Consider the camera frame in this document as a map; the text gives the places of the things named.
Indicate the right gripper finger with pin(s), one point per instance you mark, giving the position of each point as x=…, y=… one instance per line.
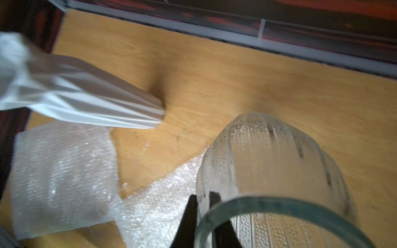
x=206, y=222

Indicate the clear glass dotted vase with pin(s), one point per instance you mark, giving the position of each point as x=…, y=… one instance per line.
x=294, y=193

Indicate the bubble wrap sheet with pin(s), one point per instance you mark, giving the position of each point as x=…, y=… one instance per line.
x=63, y=176
x=150, y=217

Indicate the white ceramic ribbed vase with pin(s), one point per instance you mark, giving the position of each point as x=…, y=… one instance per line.
x=68, y=89

